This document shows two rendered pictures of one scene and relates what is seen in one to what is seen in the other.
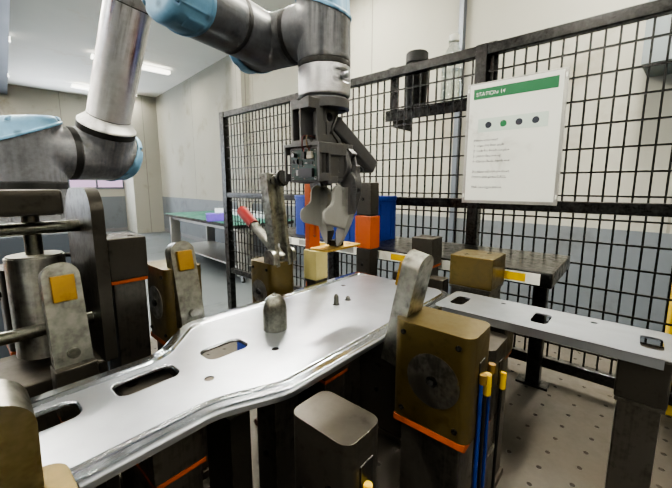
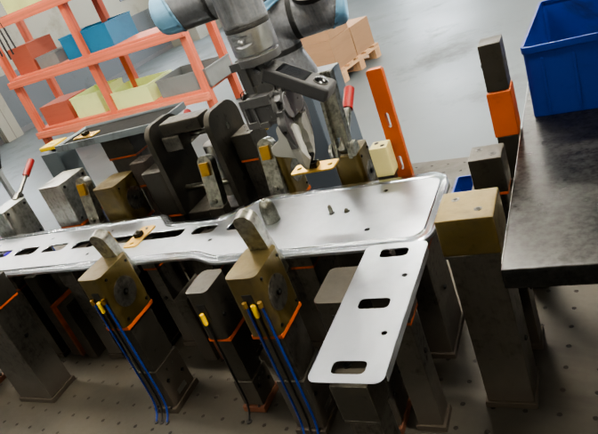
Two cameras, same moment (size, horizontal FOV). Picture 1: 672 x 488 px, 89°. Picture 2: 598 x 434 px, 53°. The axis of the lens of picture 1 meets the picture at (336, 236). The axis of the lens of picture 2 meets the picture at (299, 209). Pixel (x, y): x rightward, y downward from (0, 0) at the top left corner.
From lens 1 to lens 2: 1.05 m
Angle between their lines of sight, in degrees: 77
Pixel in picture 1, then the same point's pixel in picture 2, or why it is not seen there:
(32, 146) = not seen: hidden behind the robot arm
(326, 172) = (259, 119)
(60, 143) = (277, 20)
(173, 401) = (190, 245)
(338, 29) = (222, 10)
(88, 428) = (171, 243)
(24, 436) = (104, 244)
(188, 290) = (271, 172)
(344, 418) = (201, 284)
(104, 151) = (307, 13)
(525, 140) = not seen: outside the picture
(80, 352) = (216, 202)
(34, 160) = not seen: hidden behind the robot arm
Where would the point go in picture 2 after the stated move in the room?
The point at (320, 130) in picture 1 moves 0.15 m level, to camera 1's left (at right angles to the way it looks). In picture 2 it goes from (248, 86) to (230, 76)
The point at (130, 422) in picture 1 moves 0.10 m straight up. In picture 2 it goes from (176, 246) to (155, 204)
